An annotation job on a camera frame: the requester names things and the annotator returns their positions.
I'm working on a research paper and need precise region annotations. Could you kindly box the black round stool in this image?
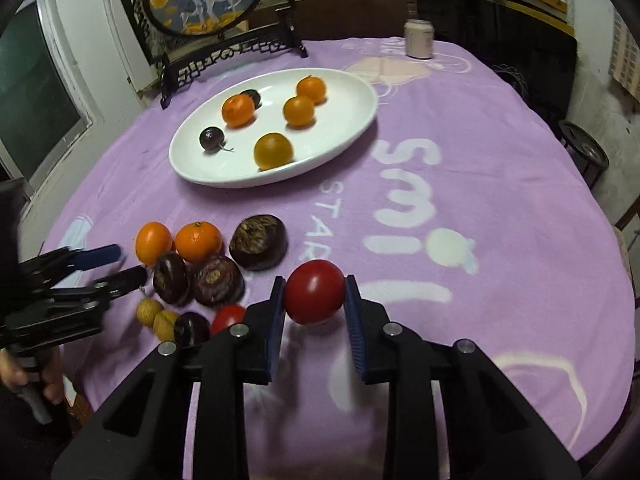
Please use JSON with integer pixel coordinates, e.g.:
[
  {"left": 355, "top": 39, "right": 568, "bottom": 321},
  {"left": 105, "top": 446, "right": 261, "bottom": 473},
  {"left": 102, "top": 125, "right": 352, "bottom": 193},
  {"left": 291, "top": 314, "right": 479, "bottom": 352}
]
[{"left": 558, "top": 120, "right": 610, "bottom": 190}]

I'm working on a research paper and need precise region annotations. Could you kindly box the orange tomato plate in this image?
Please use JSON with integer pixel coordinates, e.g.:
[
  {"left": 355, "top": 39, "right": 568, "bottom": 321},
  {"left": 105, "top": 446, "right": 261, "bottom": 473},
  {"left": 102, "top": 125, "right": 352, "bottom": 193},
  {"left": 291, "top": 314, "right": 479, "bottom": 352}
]
[
  {"left": 283, "top": 95, "right": 316, "bottom": 127},
  {"left": 296, "top": 75, "right": 328, "bottom": 105}
]

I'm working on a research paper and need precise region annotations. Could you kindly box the purple printed blanket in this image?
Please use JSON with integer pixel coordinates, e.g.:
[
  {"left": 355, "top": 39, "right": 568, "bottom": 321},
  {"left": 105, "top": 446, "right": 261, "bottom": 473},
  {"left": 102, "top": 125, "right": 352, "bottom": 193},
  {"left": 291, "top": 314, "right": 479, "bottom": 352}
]
[{"left": 42, "top": 36, "right": 637, "bottom": 480}]

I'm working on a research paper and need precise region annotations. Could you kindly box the window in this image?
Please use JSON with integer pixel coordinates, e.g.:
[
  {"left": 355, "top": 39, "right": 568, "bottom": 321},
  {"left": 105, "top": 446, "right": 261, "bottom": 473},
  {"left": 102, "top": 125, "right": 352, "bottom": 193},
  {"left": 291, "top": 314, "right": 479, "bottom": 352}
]
[{"left": 0, "top": 0, "right": 97, "bottom": 183}]

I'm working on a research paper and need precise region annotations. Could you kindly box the white oval plate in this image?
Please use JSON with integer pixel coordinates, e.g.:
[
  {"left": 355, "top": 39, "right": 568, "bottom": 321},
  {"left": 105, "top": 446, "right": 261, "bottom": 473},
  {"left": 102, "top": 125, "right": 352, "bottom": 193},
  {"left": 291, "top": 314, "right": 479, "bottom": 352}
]
[{"left": 168, "top": 67, "right": 378, "bottom": 189}]

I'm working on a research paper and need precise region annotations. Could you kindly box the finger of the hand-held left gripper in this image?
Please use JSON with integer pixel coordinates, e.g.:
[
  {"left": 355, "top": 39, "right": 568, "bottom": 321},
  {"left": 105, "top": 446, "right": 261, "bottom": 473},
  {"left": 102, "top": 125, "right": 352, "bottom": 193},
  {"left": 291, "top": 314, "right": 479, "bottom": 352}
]
[
  {"left": 47, "top": 266, "right": 149, "bottom": 313},
  {"left": 20, "top": 244, "right": 122, "bottom": 287}
]

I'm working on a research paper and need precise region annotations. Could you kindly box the orange tomato on plate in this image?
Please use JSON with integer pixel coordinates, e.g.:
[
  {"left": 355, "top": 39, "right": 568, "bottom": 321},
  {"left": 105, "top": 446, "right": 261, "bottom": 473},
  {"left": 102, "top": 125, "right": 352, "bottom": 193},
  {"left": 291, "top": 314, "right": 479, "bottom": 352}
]
[{"left": 221, "top": 94, "right": 256, "bottom": 128}]

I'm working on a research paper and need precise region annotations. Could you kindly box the yellow walnut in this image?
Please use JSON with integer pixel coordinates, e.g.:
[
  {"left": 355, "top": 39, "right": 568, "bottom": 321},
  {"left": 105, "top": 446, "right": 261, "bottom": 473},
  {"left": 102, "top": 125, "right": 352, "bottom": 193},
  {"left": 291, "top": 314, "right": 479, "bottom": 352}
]
[
  {"left": 153, "top": 310, "right": 180, "bottom": 342},
  {"left": 136, "top": 298, "right": 164, "bottom": 329}
]

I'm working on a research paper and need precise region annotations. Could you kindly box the small red tomato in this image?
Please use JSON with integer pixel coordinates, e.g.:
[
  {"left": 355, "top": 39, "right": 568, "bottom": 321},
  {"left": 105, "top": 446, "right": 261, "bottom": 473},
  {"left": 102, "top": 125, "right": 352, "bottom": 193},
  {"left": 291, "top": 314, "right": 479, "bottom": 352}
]
[{"left": 211, "top": 305, "right": 247, "bottom": 336}]

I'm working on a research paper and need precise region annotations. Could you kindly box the yellow-orange tomato front plate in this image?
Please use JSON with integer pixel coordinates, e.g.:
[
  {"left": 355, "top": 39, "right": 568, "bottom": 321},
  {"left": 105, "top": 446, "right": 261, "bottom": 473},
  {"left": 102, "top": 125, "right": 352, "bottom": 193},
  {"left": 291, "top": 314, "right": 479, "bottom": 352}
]
[{"left": 253, "top": 132, "right": 294, "bottom": 171}]

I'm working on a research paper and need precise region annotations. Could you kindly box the orange tomato plate centre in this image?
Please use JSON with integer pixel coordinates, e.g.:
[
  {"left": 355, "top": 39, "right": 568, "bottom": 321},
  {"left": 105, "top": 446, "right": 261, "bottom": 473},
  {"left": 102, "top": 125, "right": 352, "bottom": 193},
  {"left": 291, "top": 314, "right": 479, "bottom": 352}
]
[{"left": 283, "top": 95, "right": 316, "bottom": 127}]

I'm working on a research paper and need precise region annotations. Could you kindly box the orange tangerine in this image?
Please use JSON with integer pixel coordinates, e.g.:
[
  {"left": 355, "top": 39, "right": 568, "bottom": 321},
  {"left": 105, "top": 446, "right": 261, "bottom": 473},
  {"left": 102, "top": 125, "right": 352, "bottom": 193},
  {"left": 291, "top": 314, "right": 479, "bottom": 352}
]
[
  {"left": 135, "top": 222, "right": 173, "bottom": 267},
  {"left": 174, "top": 221, "right": 223, "bottom": 263}
]

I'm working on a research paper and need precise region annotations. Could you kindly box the person's left hand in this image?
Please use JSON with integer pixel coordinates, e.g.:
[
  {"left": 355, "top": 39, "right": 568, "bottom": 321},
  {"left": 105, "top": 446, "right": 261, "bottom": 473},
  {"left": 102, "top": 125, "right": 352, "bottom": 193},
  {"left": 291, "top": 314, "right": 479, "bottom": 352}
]
[{"left": 0, "top": 347, "right": 64, "bottom": 405}]

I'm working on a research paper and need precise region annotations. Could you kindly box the black chair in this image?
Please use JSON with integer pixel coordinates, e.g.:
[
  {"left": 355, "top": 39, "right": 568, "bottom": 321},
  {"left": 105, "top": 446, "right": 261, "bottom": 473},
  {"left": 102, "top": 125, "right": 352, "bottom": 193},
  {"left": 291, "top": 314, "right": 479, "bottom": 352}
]
[{"left": 416, "top": 0, "right": 579, "bottom": 116}]

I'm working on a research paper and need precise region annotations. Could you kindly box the large red tomato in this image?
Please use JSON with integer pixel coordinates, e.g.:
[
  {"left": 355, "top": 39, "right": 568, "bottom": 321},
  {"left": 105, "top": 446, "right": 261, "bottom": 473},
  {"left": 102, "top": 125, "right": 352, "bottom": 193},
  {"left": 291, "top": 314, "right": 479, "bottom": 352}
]
[{"left": 283, "top": 259, "right": 347, "bottom": 326}]

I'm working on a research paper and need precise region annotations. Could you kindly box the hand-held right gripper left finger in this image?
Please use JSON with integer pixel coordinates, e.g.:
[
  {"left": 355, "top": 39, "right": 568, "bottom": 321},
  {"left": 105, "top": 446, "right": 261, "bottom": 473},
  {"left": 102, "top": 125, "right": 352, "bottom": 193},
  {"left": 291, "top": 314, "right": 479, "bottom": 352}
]
[{"left": 51, "top": 276, "right": 287, "bottom": 480}]

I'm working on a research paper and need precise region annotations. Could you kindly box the white cylindrical jar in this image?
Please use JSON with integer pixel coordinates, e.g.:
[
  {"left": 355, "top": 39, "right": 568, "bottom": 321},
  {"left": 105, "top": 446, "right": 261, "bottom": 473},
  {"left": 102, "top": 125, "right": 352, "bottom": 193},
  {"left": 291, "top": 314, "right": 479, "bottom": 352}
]
[{"left": 404, "top": 19, "right": 434, "bottom": 59}]

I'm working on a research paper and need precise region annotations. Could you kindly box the brown wooden chair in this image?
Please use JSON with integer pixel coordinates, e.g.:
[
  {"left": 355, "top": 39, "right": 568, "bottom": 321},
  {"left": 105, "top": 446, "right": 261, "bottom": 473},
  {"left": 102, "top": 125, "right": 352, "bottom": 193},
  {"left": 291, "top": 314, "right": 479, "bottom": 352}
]
[{"left": 249, "top": 0, "right": 417, "bottom": 45}]

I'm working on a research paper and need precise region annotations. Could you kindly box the orange tomato plate back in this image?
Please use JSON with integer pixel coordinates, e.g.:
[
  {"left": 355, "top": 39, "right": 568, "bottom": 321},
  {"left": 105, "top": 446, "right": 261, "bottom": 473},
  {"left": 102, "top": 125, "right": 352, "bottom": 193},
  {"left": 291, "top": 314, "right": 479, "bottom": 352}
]
[{"left": 296, "top": 75, "right": 328, "bottom": 105}]

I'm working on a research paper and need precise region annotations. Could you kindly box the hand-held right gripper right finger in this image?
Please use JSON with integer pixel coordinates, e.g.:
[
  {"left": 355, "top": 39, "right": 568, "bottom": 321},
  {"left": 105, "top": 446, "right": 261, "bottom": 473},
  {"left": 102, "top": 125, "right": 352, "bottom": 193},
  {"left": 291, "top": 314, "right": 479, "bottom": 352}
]
[{"left": 343, "top": 274, "right": 583, "bottom": 480}]

